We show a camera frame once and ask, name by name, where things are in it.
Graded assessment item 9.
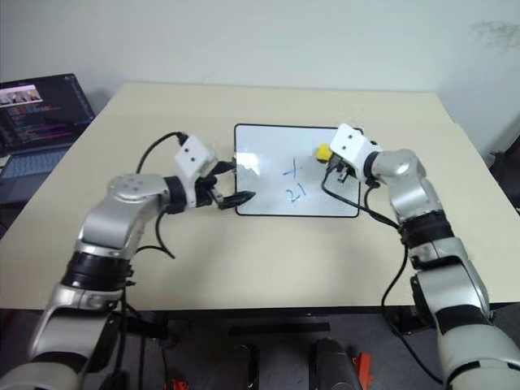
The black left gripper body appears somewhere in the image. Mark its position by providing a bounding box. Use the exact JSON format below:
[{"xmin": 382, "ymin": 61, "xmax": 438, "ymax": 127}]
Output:
[{"xmin": 192, "ymin": 175, "xmax": 223, "ymax": 210}]

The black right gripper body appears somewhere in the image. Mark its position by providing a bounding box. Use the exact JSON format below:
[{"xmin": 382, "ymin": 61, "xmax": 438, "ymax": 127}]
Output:
[{"xmin": 324, "ymin": 155, "xmax": 359, "ymax": 184}]

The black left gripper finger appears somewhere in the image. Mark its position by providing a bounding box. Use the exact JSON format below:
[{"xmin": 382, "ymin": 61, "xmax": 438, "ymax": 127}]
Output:
[
  {"xmin": 210, "ymin": 159, "xmax": 238, "ymax": 176},
  {"xmin": 217, "ymin": 189, "xmax": 257, "ymax": 210}
]

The yellow eraser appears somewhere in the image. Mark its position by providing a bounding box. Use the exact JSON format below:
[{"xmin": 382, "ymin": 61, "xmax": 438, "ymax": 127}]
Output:
[{"xmin": 315, "ymin": 142, "xmax": 335, "ymax": 163}]

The open laptop with dark screen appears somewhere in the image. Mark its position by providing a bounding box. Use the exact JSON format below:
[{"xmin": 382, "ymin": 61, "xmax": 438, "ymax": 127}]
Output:
[{"xmin": 0, "ymin": 72, "xmax": 97, "ymax": 205}]

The dark rounded grey shape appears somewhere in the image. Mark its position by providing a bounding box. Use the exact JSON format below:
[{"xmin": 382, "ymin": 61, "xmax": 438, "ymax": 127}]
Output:
[{"xmin": 310, "ymin": 336, "xmax": 362, "ymax": 390}]

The orange plastic part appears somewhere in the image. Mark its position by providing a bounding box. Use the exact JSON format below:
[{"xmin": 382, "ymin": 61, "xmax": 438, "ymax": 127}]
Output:
[{"xmin": 353, "ymin": 352, "xmax": 375, "ymax": 385}]

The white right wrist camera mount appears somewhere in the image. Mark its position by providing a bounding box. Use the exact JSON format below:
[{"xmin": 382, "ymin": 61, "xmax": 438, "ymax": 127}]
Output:
[{"xmin": 327, "ymin": 123, "xmax": 385, "ymax": 180}]

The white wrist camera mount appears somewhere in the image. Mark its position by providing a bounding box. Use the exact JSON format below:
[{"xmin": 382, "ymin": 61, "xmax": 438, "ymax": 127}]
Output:
[
  {"xmin": 173, "ymin": 135, "xmax": 219, "ymax": 182},
  {"xmin": 327, "ymin": 123, "xmax": 385, "ymax": 180}
]

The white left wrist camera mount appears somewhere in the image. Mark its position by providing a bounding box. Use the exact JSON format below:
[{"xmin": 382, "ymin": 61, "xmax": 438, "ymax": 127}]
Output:
[{"xmin": 173, "ymin": 135, "xmax": 219, "ymax": 182}]

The white whiteboard with black frame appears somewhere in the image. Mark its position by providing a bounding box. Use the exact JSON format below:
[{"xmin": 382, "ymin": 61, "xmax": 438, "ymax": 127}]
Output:
[{"xmin": 232, "ymin": 123, "xmax": 366, "ymax": 219}]

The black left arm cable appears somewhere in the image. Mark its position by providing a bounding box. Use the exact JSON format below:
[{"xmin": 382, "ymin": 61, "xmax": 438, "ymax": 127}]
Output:
[{"xmin": 133, "ymin": 131, "xmax": 190, "ymax": 261}]

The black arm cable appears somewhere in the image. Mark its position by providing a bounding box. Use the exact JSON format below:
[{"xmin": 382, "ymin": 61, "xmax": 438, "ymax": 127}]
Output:
[
  {"xmin": 133, "ymin": 131, "xmax": 190, "ymax": 261},
  {"xmin": 320, "ymin": 164, "xmax": 446, "ymax": 385}
]

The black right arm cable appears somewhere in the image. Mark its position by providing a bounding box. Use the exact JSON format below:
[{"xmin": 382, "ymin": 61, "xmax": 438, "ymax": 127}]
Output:
[{"xmin": 320, "ymin": 164, "xmax": 446, "ymax": 385}]

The black table frame bar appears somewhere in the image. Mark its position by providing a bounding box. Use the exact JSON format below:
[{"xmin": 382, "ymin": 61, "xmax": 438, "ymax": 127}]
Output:
[{"xmin": 228, "ymin": 323, "xmax": 332, "ymax": 336}]

